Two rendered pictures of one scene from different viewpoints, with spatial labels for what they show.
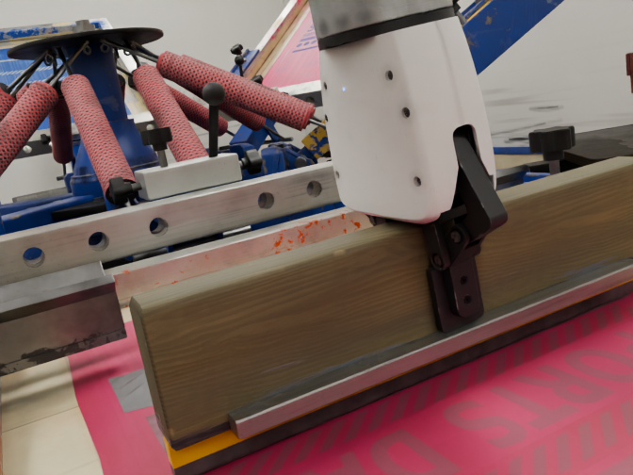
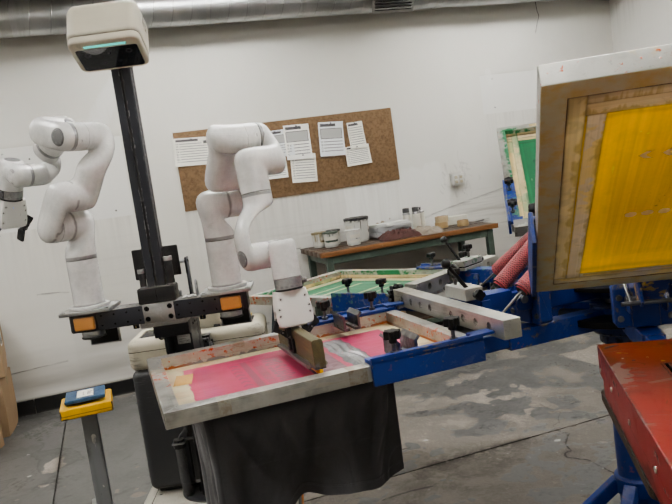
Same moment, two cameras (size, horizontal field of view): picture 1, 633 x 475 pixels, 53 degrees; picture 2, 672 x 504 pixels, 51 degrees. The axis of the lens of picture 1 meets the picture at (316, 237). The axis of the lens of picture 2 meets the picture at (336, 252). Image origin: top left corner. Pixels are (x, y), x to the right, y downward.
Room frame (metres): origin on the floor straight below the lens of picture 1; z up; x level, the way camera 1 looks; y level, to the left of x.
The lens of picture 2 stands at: (0.74, -1.92, 1.45)
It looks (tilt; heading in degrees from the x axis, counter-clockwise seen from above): 6 degrees down; 97
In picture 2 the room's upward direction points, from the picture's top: 8 degrees counter-clockwise
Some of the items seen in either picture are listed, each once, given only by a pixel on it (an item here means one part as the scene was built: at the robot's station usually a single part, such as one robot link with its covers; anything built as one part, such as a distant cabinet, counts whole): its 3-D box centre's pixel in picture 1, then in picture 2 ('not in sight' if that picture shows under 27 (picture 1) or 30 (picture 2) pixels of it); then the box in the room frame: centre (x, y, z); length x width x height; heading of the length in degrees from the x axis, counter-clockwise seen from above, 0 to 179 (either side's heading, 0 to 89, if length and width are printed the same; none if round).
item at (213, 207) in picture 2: not in sight; (218, 214); (0.10, 0.28, 1.37); 0.13 x 0.10 x 0.16; 37
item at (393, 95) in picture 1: (400, 110); (292, 305); (0.36, -0.06, 1.12); 0.10 x 0.07 x 0.11; 25
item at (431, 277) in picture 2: not in sight; (389, 266); (0.59, 0.90, 1.05); 1.08 x 0.61 x 0.23; 145
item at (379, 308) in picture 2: not in sight; (350, 322); (0.47, 0.29, 0.97); 0.30 x 0.05 x 0.07; 25
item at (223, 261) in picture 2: not in sight; (224, 262); (0.09, 0.29, 1.21); 0.16 x 0.13 x 0.15; 99
